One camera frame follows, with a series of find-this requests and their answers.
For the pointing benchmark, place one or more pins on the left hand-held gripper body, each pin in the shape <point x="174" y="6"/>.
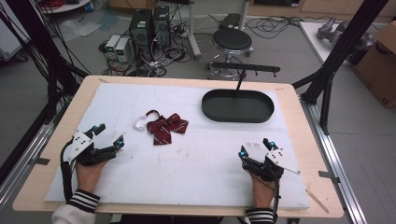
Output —
<point x="81" y="144"/>

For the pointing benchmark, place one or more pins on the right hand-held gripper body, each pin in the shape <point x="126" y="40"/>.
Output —
<point x="277" y="160"/>

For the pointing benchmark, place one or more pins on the black oval tray with hanger bar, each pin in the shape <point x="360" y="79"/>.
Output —
<point x="236" y="107"/>

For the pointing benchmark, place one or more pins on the dark red striped bow tie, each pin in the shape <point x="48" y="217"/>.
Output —
<point x="165" y="127"/>

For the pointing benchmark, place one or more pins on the person's left hand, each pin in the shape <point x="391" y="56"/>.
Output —
<point x="88" y="175"/>

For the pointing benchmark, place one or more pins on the person's right hand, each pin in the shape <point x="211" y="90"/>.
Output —
<point x="263" y="194"/>

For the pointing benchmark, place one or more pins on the white foam mat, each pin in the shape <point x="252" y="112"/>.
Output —
<point x="193" y="174"/>

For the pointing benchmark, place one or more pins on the thin wooden stick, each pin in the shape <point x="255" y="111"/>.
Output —
<point x="317" y="201"/>

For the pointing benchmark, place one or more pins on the white power supply box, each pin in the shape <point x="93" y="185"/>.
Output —
<point x="122" y="49"/>
<point x="112" y="45"/>

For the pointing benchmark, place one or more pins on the clear plastic sheet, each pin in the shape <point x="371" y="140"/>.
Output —
<point x="79" y="28"/>

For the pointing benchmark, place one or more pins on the black computer tower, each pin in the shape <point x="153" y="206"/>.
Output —
<point x="162" y="26"/>
<point x="140" y="32"/>

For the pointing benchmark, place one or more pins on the black round stool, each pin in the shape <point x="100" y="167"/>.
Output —
<point x="232" y="40"/>

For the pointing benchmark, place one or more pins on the white side table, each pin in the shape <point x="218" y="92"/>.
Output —
<point x="314" y="40"/>

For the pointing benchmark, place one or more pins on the blue tape roll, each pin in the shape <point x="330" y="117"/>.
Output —
<point x="89" y="6"/>

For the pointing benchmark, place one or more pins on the round white table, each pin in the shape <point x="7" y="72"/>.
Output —
<point x="67" y="6"/>

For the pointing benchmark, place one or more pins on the white wheeled cabinet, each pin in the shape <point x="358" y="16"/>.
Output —
<point x="9" y="37"/>

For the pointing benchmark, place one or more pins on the black flat device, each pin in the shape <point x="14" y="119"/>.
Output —
<point x="229" y="21"/>

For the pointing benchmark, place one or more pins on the white desk leg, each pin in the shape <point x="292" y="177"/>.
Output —
<point x="243" y="14"/>
<point x="193" y="34"/>

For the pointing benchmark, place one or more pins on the brown cardboard box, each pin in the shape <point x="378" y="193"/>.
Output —
<point x="378" y="71"/>

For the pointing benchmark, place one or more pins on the grey metal bracket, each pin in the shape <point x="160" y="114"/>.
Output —
<point x="40" y="161"/>
<point x="328" y="176"/>

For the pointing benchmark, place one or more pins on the aluminium rail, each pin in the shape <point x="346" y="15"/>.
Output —
<point x="334" y="161"/>
<point x="25" y="161"/>

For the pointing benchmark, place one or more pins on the black metal frame strut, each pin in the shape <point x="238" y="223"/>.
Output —
<point x="339" y="53"/>

